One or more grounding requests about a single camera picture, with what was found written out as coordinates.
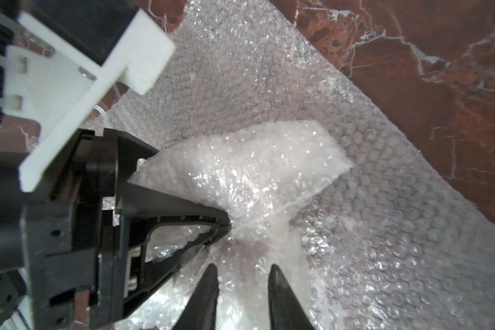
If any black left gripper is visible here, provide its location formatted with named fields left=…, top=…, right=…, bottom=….
left=0, top=129, right=231, bottom=329

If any clear bubble wrap sheet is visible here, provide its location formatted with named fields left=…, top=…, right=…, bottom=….
left=127, top=119, right=354, bottom=257
left=87, top=1, right=495, bottom=329

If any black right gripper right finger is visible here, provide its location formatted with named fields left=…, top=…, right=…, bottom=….
left=268, top=264, right=314, bottom=330

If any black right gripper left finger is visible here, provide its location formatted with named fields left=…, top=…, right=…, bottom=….
left=172, top=264, right=219, bottom=330

